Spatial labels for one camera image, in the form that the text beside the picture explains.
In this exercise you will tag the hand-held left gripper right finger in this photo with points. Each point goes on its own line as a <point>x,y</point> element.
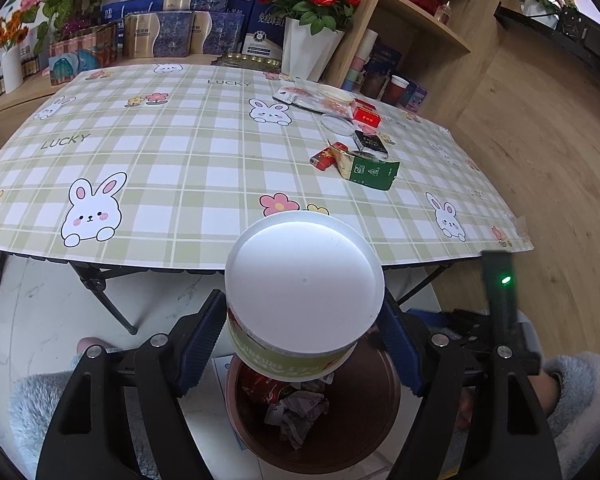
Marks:
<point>402,350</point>

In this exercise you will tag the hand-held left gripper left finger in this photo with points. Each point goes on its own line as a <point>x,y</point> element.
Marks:
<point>200,345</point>

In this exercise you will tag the brown round waste bin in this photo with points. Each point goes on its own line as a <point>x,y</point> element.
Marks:
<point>360,410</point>

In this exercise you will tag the white paper bowl green label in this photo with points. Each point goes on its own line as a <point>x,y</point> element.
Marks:
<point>305,285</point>

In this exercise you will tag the grey paper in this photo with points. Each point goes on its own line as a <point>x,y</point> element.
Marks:
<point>297,415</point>

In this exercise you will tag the green and gold carton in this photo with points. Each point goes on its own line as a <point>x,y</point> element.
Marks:
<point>370,170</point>

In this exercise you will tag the black cigarette box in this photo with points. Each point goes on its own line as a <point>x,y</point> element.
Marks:
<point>370,144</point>

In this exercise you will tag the small red box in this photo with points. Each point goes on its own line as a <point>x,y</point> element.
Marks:
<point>323,158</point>

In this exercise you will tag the red cigarette box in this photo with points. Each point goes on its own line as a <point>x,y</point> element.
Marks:
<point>367,114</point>

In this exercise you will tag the flower print blister card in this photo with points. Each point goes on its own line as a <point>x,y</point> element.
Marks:
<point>300,97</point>

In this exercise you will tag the person's right forearm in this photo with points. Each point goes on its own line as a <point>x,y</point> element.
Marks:
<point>585,400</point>

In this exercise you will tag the person's bare knee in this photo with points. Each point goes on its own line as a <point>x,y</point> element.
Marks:
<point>89,345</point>

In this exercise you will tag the fluffy light blue robe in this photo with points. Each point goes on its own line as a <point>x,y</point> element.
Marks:
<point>35,420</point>

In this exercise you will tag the checked bunny tablecloth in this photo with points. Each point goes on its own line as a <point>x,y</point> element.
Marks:
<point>180,160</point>

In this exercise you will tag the small blue box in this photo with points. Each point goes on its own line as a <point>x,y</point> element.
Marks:
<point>415,96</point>

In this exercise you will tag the clear round plastic lid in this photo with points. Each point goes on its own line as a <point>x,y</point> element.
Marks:
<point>337,124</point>

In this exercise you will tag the red paper cup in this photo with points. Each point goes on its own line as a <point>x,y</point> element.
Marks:
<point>394,90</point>

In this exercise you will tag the wooden shelf unit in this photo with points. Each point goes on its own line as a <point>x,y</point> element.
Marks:
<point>430,50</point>

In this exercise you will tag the dark blue printed box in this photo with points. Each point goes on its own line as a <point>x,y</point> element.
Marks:
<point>385,60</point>

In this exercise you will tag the stack of pastel paper cups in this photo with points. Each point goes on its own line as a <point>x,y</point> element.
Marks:
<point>360,60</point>

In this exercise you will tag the gold tray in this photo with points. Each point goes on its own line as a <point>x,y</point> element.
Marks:
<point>250,60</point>

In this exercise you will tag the small glass bottle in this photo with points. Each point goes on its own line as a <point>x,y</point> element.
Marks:
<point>445,14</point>

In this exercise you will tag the teal tissue box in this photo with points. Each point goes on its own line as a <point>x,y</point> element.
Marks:
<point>67,69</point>

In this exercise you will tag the white flower pot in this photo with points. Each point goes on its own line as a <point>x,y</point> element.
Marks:
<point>310,50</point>

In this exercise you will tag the blue box with white emblem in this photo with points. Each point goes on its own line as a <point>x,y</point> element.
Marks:
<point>265,35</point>

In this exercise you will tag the pink fence planter box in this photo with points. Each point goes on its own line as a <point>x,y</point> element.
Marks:
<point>82,42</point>

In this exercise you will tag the white ribbed vase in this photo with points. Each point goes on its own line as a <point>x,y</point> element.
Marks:
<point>12,72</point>

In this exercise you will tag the flat blue box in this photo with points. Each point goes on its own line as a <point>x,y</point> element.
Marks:
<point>130,10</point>

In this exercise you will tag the orange flowers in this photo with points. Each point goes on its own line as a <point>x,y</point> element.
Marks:
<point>5,35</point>

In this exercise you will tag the black folding table frame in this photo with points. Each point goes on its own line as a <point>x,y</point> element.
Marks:
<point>105,290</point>

